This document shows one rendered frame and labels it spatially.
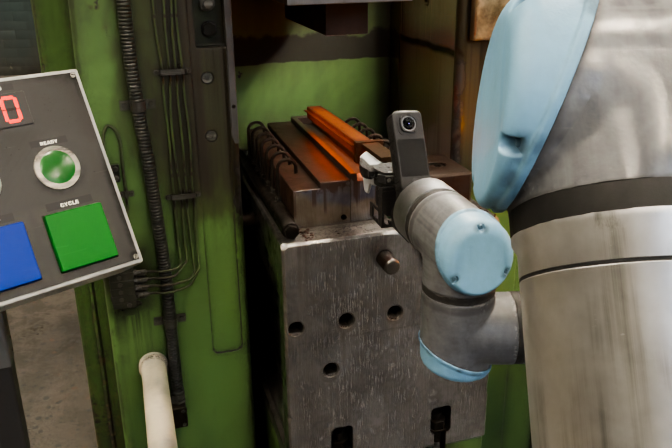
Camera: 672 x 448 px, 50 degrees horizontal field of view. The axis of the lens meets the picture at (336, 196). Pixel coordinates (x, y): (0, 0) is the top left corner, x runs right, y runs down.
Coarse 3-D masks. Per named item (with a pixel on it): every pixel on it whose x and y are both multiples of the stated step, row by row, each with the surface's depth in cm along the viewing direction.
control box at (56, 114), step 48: (0, 96) 91; (48, 96) 95; (0, 144) 90; (48, 144) 93; (96, 144) 97; (0, 192) 88; (48, 192) 92; (96, 192) 95; (48, 240) 90; (48, 288) 89
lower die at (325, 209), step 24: (264, 144) 142; (288, 144) 139; (312, 144) 138; (264, 168) 138; (288, 168) 128; (312, 168) 124; (336, 168) 124; (288, 192) 120; (312, 192) 117; (336, 192) 118; (360, 192) 120; (312, 216) 118; (336, 216) 120; (360, 216) 121; (384, 216) 122
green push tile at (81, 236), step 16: (80, 208) 93; (96, 208) 94; (48, 224) 90; (64, 224) 91; (80, 224) 92; (96, 224) 93; (64, 240) 90; (80, 240) 92; (96, 240) 93; (112, 240) 94; (64, 256) 90; (80, 256) 91; (96, 256) 92; (112, 256) 93; (64, 272) 90
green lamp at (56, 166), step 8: (48, 152) 93; (56, 152) 93; (64, 152) 94; (48, 160) 92; (56, 160) 93; (64, 160) 93; (72, 160) 94; (40, 168) 92; (48, 168) 92; (56, 168) 92; (64, 168) 93; (72, 168) 94; (48, 176) 92; (56, 176) 92; (64, 176) 93; (72, 176) 94
